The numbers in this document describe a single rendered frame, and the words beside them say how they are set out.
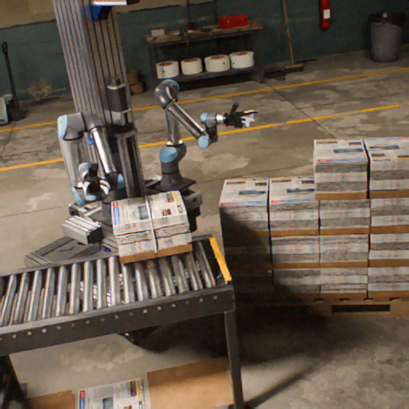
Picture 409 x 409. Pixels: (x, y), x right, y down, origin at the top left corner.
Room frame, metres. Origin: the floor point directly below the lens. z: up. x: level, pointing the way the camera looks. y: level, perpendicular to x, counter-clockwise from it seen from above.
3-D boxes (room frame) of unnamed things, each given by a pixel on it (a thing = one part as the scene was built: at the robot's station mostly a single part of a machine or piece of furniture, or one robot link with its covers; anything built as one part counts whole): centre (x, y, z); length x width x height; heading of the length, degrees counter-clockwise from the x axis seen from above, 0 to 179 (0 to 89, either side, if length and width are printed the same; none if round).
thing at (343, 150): (2.96, -0.82, 1.06); 0.37 x 0.29 x 0.01; 168
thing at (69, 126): (2.95, 0.68, 1.19); 0.15 x 0.12 x 0.55; 108
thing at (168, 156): (3.35, 0.19, 0.98); 0.13 x 0.12 x 0.14; 160
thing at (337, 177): (2.96, -0.82, 0.95); 0.38 x 0.29 x 0.23; 168
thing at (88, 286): (2.27, 0.61, 0.77); 0.47 x 0.05 x 0.05; 7
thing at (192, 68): (9.07, -0.30, 0.55); 1.80 x 0.70 x 1.09; 97
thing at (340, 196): (2.96, -0.81, 0.86); 0.38 x 0.29 x 0.04; 168
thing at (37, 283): (2.24, 0.87, 0.77); 0.47 x 0.05 x 0.05; 7
